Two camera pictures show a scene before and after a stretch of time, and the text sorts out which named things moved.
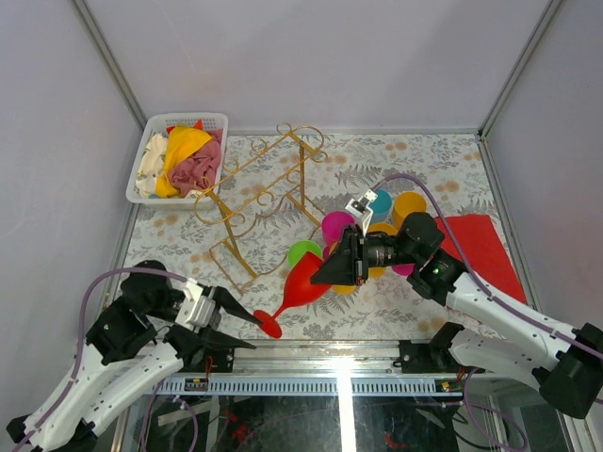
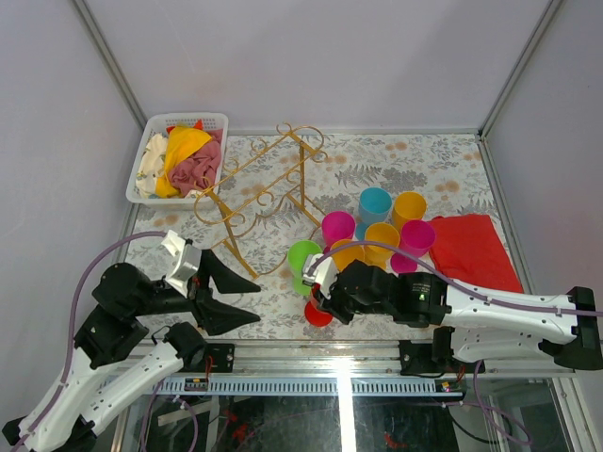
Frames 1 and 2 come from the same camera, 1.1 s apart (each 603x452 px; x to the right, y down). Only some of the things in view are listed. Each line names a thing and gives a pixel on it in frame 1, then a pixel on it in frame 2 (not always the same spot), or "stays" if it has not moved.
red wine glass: (299, 289) -> (313, 314)
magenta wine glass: (332, 226) stays
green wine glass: (299, 249) stays
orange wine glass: (407, 202) stays
